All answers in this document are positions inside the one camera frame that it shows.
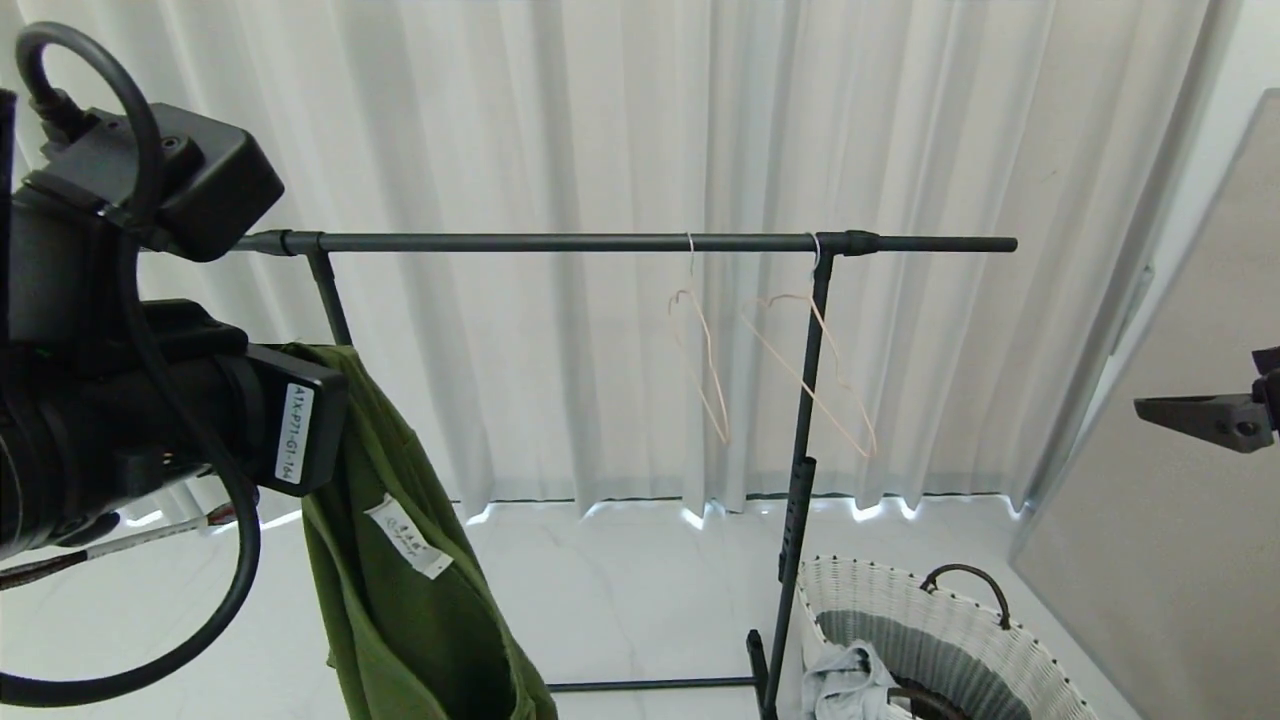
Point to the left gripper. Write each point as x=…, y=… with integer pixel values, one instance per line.
x=100, y=450

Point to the pale grey garment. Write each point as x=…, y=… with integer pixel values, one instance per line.
x=845, y=690

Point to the pink clothes hanger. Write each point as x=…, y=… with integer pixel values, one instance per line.
x=800, y=383
x=727, y=435

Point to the black clothes rack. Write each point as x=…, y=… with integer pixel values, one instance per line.
x=600, y=242

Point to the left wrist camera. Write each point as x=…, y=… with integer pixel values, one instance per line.
x=200, y=180

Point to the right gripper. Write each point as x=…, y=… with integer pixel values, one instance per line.
x=1275, y=400

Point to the white curtain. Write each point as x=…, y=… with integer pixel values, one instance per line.
x=550, y=120

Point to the green printed shirt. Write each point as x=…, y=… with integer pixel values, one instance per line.
x=400, y=620

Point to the white laundry basket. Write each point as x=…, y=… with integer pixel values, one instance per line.
x=950, y=620

